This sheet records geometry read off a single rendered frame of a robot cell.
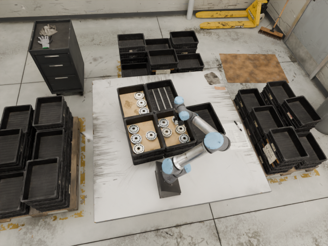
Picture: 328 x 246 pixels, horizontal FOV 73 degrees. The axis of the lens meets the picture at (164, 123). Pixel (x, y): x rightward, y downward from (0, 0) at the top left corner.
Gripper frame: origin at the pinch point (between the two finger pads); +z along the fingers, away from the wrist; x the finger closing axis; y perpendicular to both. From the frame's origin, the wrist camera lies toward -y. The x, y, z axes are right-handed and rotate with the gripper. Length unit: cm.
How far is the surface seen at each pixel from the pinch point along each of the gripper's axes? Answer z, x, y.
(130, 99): 10, 38, 50
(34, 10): 60, 169, 348
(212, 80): 33, -66, 67
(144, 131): 10.2, 32.7, 7.8
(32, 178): 32, 150, 0
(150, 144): 10.3, 30.7, -8.1
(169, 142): 12.3, 12.4, -10.5
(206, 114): 17.6, -34.9, 12.3
